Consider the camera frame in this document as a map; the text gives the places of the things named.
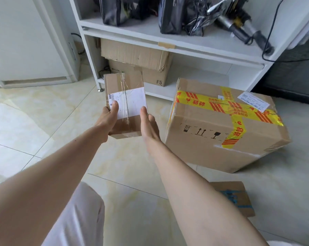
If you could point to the person's right hand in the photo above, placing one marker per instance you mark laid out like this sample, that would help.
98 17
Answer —
148 128

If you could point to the person's left hand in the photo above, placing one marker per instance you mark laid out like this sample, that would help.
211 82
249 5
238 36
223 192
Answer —
106 120

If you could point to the person's left thumb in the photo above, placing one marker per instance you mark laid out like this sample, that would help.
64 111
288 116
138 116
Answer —
114 108

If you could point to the person's right thumb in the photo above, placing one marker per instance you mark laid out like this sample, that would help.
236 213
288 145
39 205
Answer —
144 115

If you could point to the small cardboard box white label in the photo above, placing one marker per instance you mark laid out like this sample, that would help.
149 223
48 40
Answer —
128 99

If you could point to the person's right forearm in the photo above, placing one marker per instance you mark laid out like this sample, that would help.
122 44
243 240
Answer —
195 192

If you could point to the person's left forearm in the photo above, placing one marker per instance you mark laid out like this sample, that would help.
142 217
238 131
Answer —
45 185

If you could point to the printed cardboard box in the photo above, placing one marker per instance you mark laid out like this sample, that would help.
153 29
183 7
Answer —
154 76

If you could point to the worn cardboard box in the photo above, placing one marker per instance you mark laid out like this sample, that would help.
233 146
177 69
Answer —
136 53

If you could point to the masking tape piece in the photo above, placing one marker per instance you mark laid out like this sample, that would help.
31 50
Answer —
166 45

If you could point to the large cardboard box yellow tape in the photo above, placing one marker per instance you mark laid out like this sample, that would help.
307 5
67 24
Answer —
221 125

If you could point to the white shelving unit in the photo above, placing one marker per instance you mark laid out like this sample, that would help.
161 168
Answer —
185 46

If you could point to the black zippered pouch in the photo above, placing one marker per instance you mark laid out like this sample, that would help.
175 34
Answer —
171 14

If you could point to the white cabinet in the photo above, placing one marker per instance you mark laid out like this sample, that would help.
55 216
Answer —
28 40

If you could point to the person's white trousers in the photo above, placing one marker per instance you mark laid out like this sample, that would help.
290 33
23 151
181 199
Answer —
78 217

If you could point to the clear plastic bag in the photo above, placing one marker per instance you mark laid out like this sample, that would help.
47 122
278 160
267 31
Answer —
208 15

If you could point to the flat cardboard box blue tape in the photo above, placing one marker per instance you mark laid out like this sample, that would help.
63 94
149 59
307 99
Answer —
236 195

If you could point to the handheld power tool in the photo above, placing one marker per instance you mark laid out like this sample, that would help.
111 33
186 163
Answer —
244 25

